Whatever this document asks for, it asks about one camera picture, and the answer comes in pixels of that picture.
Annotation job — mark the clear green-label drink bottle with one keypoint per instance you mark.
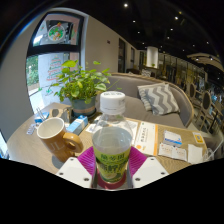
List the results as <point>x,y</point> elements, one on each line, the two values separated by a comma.
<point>111,143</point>

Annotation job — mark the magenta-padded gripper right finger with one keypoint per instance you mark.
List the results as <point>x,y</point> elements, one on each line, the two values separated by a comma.
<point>150,170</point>

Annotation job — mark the window with painted decorations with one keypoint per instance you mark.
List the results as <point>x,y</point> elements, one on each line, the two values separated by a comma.
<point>56,33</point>

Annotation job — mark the small white blue box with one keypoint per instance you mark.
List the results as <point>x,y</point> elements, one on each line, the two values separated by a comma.
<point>172,138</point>

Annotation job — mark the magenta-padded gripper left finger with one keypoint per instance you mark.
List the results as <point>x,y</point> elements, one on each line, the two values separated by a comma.
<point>75,171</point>

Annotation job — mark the tan ceramic mug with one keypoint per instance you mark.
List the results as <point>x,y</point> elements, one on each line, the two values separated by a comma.
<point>55,138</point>

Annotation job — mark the white paper napkin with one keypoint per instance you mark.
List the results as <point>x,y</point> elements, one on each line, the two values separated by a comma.
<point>195,154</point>

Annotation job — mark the blue white tissue packet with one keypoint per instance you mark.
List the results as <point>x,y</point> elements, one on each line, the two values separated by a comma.
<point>41,117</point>

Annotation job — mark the blister pill pack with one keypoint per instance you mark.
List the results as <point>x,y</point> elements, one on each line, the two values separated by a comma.
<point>31,129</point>

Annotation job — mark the white orange flat box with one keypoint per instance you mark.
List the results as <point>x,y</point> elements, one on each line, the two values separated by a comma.
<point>146,138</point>

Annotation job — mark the printed white paper sheet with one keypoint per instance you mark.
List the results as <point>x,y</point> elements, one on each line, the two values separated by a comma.
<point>91,127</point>

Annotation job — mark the clear plastic cup with straw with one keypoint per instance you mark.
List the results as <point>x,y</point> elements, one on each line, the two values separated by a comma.
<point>210,154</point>

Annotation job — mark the grey curved sofa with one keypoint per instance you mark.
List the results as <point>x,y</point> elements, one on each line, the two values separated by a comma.
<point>133,106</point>

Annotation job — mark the brown cardboard sheet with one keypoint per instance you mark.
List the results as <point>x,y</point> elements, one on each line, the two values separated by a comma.
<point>58,113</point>

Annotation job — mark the ceiling spot lights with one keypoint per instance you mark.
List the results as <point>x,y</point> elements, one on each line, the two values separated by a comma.
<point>125,5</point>

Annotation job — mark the grey white chevron cushion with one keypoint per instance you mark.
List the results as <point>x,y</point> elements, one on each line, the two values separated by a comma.
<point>160,98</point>

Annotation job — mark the white sachet strip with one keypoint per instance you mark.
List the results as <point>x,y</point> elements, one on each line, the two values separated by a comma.
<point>171,151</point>

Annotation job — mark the blue white small carton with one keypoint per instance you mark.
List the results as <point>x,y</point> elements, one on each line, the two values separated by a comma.
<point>77,125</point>

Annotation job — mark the green potted plant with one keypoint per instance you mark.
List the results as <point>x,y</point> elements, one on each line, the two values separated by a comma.
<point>81,83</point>

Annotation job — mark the yellow card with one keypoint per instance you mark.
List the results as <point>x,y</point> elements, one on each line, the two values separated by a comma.
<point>198,138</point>

